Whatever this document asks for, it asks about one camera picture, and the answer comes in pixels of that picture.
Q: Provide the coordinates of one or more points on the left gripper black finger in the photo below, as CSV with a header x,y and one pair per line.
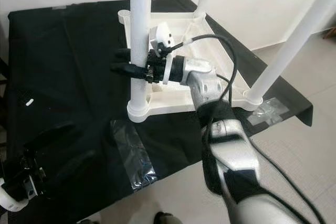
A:
x,y
52,136
74,165

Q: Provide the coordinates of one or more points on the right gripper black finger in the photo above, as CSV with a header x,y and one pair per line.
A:
x,y
123,53
128,71

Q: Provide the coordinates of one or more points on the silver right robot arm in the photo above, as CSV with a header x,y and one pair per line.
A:
x,y
231,150

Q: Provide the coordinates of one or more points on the white plastic children table top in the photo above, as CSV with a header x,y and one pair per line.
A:
x,y
178,103

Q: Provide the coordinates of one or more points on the small white paper scrap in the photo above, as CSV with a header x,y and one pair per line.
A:
x,y
30,101

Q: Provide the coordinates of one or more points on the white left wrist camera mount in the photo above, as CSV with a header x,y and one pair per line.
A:
x,y
16,202

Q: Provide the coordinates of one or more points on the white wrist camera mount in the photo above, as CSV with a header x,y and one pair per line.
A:
x,y
163,35
16,202

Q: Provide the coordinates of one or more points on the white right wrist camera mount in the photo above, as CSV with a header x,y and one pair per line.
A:
x,y
163,35

